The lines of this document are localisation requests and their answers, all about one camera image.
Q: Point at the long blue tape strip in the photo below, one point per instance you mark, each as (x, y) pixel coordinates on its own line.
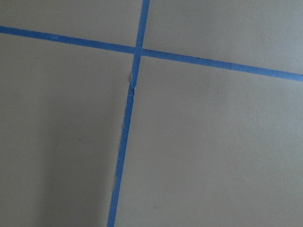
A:
(151, 53)

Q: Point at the crossing blue tape strip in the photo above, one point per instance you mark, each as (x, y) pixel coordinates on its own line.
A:
(128, 113)

